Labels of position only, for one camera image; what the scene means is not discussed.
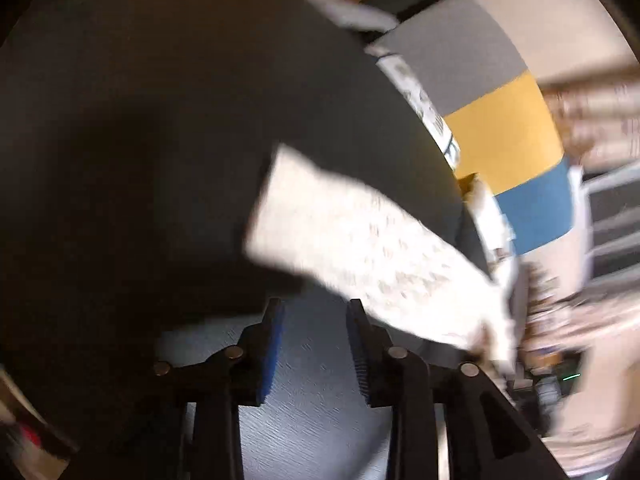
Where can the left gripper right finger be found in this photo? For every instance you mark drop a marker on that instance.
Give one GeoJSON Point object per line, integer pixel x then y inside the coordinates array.
{"type": "Point", "coordinates": [369, 344]}

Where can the patterned white pillow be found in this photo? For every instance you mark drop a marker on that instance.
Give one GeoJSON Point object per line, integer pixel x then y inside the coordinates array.
{"type": "Point", "coordinates": [403, 78]}

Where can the grey yellow blue headboard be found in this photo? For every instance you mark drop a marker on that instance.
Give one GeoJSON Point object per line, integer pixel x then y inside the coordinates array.
{"type": "Point", "coordinates": [491, 102]}

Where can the black bed cover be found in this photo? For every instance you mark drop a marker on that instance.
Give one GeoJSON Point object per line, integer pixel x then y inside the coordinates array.
{"type": "Point", "coordinates": [135, 136]}

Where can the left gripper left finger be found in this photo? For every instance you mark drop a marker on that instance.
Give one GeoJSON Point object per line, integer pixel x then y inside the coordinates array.
{"type": "Point", "coordinates": [260, 343]}

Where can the white knitted sweater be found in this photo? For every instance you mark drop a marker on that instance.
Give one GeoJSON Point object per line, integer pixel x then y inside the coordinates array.
{"type": "Point", "coordinates": [359, 244]}

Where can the white cartoon print pillow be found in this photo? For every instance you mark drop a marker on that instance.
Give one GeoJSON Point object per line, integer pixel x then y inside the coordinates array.
{"type": "Point", "coordinates": [493, 228]}

